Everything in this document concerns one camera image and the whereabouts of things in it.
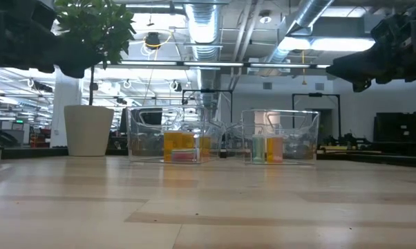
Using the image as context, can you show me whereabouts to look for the white plant pot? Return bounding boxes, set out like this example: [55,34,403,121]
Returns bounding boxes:
[64,104,115,157]

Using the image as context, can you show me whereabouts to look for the black metal stand frame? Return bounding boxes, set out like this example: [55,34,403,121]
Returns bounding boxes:
[292,92,341,139]

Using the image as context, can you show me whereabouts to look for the amber pill bottle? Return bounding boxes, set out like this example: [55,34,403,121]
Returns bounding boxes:
[163,131,177,163]

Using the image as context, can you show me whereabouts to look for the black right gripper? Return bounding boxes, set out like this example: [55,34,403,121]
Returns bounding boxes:
[326,13,408,93]

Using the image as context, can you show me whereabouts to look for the wooden workbench with equipment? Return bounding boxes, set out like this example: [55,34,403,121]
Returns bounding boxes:
[320,133,381,155]

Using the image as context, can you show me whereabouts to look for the black cabinet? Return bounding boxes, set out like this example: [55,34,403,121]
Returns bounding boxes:
[373,111,416,157]

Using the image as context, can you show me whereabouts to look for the black ceiling camera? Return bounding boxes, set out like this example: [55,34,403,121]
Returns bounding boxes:
[144,31,162,50]

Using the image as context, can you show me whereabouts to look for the teal bottle pink pills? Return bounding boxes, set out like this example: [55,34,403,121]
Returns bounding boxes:
[171,148,199,163]

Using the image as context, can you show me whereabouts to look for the amber bottle orange pills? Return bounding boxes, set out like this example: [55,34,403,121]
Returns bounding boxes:
[199,135,211,163]

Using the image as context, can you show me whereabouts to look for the white square pillar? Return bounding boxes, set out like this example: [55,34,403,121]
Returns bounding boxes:
[50,68,83,148]

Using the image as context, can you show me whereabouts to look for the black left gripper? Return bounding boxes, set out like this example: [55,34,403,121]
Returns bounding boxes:
[14,0,104,79]

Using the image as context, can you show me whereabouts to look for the clear plastic storage bin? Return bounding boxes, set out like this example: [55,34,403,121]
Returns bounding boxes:
[0,147,416,169]

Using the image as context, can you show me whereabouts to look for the green leafy plant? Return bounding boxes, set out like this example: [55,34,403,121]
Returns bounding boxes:
[54,0,137,107]

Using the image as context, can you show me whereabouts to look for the amber bottle yellow pills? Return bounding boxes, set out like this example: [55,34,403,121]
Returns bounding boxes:
[265,135,276,163]

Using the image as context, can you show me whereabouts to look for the silver slanted ceiling duct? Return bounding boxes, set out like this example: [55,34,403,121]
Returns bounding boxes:
[263,0,335,65]

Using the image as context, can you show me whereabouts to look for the pale green pill bottle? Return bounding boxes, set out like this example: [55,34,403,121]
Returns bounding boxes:
[252,135,266,164]

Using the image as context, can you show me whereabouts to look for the silver round ceiling duct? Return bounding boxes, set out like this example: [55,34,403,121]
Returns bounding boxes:
[184,3,223,104]

